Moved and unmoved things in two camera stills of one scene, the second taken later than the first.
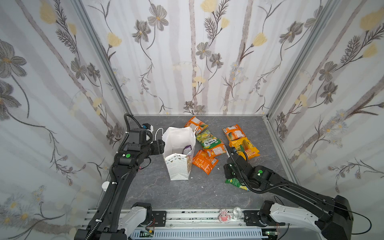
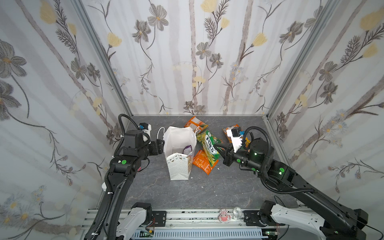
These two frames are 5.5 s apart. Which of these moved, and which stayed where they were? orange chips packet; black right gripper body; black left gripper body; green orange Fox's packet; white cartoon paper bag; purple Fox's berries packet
Moved: green orange Fox's packet; black right gripper body
Stayed: orange chips packet; purple Fox's berries packet; white cartoon paper bag; black left gripper body
